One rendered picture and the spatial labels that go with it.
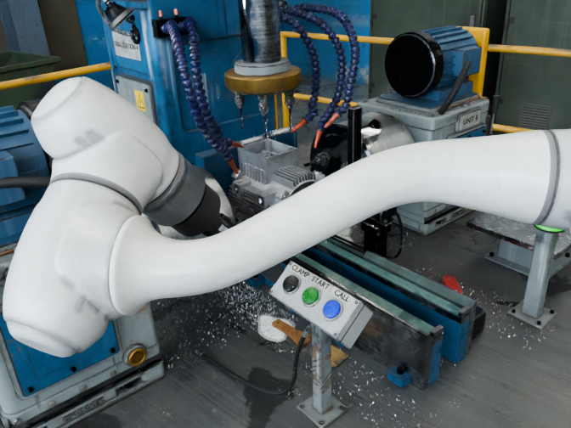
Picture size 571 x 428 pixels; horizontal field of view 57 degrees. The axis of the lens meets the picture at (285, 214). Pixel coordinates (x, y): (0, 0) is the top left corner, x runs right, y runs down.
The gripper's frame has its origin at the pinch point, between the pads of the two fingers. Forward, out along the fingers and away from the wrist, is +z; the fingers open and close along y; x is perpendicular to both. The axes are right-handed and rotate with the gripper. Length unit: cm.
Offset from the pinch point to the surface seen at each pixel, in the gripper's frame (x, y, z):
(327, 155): -38, 41, 37
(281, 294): 2.1, 0.6, 7.8
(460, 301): -17.6, -12.1, 40.1
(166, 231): 4.5, 26.4, -0.8
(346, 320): 0.1, -13.2, 7.8
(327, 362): 7.2, -6.3, 20.3
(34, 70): -45, 456, 83
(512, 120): -215, 136, 272
